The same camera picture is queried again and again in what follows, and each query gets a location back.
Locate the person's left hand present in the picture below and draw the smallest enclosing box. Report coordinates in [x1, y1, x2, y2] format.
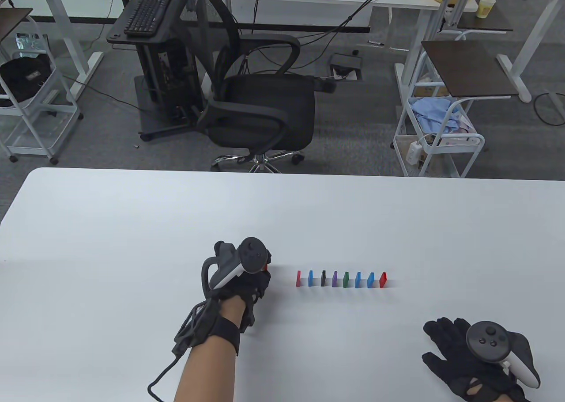
[212, 250, 271, 333]

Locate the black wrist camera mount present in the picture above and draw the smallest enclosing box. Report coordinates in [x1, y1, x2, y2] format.
[172, 300, 241, 357]

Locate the black keyboard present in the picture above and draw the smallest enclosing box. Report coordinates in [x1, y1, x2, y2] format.
[124, 0, 175, 38]

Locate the black computer cart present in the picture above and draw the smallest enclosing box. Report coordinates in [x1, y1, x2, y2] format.
[107, 0, 208, 142]

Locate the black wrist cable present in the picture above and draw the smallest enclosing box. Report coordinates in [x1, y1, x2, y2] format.
[148, 353, 184, 402]

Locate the black bag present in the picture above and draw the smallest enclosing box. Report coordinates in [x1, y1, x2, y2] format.
[0, 55, 53, 106]

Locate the grey floor socket box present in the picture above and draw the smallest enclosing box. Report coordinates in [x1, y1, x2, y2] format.
[329, 53, 365, 81]

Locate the white cart with brown top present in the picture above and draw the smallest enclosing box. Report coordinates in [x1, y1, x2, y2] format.
[392, 40, 519, 178]
[0, 8, 84, 164]

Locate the grey white hand controller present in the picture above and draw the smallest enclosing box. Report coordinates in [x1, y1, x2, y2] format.
[201, 237, 268, 297]
[466, 321, 541, 389]

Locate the black mesh office chair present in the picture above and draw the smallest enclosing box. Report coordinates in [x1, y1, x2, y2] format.
[174, 0, 337, 173]

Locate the light blue cloth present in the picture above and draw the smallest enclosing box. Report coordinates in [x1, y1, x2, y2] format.
[410, 98, 462, 133]

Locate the person's left forearm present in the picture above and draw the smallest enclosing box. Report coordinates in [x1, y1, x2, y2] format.
[173, 296, 249, 402]

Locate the clear plastic packet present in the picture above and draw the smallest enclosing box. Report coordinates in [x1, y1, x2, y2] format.
[15, 33, 48, 59]

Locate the dark brown side tabletop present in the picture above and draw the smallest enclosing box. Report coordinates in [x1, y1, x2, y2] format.
[457, 12, 514, 32]

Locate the person's right hand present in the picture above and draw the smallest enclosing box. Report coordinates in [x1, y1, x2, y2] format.
[422, 317, 540, 402]

